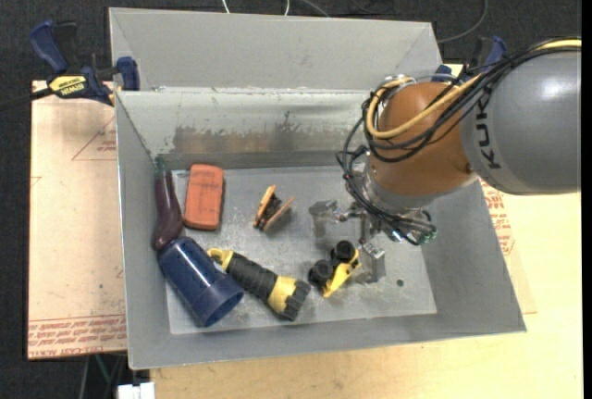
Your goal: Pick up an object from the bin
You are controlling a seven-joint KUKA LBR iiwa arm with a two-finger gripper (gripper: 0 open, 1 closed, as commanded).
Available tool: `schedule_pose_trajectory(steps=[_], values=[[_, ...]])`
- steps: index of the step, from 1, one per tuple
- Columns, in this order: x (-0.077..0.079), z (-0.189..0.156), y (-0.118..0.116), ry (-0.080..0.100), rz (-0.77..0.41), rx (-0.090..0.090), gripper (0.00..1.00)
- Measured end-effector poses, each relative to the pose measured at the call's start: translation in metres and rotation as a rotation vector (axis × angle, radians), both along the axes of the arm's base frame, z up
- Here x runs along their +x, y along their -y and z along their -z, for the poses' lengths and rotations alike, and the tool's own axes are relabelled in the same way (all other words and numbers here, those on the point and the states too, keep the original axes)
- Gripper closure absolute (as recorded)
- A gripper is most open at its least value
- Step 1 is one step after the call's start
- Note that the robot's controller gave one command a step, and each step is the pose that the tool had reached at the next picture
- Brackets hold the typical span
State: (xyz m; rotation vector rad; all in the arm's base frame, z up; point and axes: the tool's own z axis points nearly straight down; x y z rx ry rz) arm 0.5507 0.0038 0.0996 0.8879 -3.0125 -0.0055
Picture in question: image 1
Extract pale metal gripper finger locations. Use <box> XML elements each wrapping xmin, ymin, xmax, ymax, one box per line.
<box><xmin>361</xmin><ymin>243</ymin><xmax>388</xmax><ymax>285</ymax></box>
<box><xmin>308</xmin><ymin>199</ymin><xmax>349</xmax><ymax>237</ymax></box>

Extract yellow toy vehicle, black wheels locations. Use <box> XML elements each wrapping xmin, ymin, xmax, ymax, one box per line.
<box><xmin>307</xmin><ymin>240</ymin><xmax>363</xmax><ymax>299</ymax></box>

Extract brown toy sandwich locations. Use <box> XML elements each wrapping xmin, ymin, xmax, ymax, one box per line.
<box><xmin>252</xmin><ymin>184</ymin><xmax>296</xmax><ymax>232</ymax></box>

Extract yellow and black flashlight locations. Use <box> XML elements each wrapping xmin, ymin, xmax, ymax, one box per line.
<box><xmin>206</xmin><ymin>247</ymin><xmax>313</xmax><ymax>322</ymax></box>

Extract orange-red flat block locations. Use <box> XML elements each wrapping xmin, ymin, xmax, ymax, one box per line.
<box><xmin>183</xmin><ymin>163</ymin><xmax>226</xmax><ymax>232</ymax></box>

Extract blue plastic cup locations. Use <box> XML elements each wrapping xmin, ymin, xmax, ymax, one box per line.
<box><xmin>157</xmin><ymin>235</ymin><xmax>245</xmax><ymax>329</ymax></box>

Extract dark purple toy eggplant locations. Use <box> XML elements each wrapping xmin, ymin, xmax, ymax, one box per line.
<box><xmin>152</xmin><ymin>157</ymin><xmax>185</xmax><ymax>251</ymax></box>

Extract grey metal bin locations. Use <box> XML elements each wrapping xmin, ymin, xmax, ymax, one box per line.
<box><xmin>108</xmin><ymin>6</ymin><xmax>527</xmax><ymax>371</ymax></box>

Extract brown cardboard board, red print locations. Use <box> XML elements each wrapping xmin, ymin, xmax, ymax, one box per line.
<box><xmin>27</xmin><ymin>80</ymin><xmax>540</xmax><ymax>361</ymax></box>

